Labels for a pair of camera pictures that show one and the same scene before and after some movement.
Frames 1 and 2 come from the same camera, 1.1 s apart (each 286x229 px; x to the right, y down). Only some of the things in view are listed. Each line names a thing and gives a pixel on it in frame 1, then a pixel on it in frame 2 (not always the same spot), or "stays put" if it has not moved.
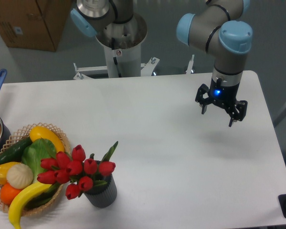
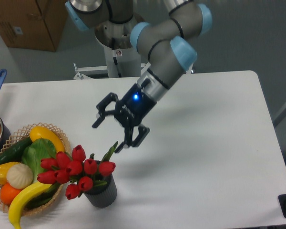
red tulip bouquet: [81, 174] stays put
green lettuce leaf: [33, 154] stays put
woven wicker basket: [15, 138] stays put
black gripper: [224, 96] -> [131, 109]
